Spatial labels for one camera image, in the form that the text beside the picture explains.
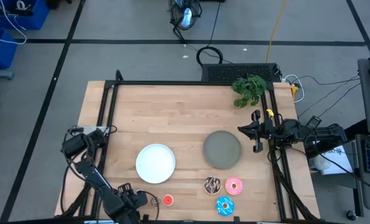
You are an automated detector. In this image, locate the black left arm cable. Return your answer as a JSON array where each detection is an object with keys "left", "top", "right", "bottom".
[{"left": 137, "top": 189, "right": 160, "bottom": 220}]

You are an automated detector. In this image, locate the long white cable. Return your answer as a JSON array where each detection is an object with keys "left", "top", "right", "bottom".
[{"left": 0, "top": 0, "right": 29, "bottom": 45}]

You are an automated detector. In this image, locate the blue glazed donut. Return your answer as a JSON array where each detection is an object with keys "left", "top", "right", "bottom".
[{"left": 215, "top": 195, "right": 235, "bottom": 217}]

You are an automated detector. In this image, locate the yellow cable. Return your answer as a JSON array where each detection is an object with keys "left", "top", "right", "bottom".
[{"left": 265, "top": 0, "right": 288, "bottom": 64}]

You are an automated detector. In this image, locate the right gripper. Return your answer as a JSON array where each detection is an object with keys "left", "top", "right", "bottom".
[{"left": 237, "top": 110, "right": 278, "bottom": 153}]

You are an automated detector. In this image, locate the black metal table frame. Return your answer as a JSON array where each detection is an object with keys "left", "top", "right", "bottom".
[{"left": 60, "top": 70, "right": 321, "bottom": 224}]

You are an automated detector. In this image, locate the black floor fan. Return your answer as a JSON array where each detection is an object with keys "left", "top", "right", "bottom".
[{"left": 168, "top": 0, "right": 203, "bottom": 44}]

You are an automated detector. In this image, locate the white round plate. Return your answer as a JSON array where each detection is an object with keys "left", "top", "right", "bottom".
[{"left": 135, "top": 143, "right": 176, "bottom": 184}]

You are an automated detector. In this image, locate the green potted plant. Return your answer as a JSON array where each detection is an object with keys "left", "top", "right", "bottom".
[{"left": 231, "top": 73, "right": 267, "bottom": 109}]

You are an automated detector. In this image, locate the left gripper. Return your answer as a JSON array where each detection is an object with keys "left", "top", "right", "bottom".
[{"left": 117, "top": 182, "right": 149, "bottom": 220}]

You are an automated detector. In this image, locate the chocolate glazed donut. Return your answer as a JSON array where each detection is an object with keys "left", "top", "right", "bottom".
[{"left": 202, "top": 175, "right": 222, "bottom": 195}]

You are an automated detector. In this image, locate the black mesh computer case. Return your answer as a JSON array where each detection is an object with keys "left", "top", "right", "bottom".
[{"left": 201, "top": 63, "right": 282, "bottom": 83}]

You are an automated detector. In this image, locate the coiled black power cable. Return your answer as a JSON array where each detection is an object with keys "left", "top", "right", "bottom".
[{"left": 196, "top": 0, "right": 224, "bottom": 67}]

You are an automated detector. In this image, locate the pink glazed donut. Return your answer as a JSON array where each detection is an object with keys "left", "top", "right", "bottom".
[{"left": 224, "top": 177, "right": 244, "bottom": 197}]

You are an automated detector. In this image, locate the black power adapter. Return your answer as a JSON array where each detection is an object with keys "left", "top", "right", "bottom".
[{"left": 305, "top": 115, "right": 323, "bottom": 128}]

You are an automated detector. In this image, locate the white printed paper box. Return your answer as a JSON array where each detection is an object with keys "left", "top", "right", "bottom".
[{"left": 309, "top": 144, "right": 354, "bottom": 175}]

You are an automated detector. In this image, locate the silver metal bar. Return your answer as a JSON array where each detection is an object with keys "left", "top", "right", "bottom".
[{"left": 83, "top": 219, "right": 120, "bottom": 224}]

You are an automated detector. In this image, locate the looped white cable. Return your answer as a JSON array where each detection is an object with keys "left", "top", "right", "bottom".
[{"left": 283, "top": 74, "right": 306, "bottom": 103}]

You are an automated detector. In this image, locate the thin black cable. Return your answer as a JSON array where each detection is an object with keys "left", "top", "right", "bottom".
[
  {"left": 298, "top": 82, "right": 361, "bottom": 119},
  {"left": 296, "top": 73, "right": 360, "bottom": 86}
]

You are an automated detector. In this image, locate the grey-green round plate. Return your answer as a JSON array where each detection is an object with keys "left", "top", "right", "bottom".
[{"left": 202, "top": 129, "right": 243, "bottom": 170}]

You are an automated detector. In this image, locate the blue storage bin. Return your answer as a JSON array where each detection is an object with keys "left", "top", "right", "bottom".
[
  {"left": 0, "top": 0, "right": 50, "bottom": 31},
  {"left": 0, "top": 27, "right": 19, "bottom": 70}
]

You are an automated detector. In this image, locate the thick black cable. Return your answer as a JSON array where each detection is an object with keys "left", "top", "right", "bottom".
[{"left": 306, "top": 136, "right": 370, "bottom": 189}]

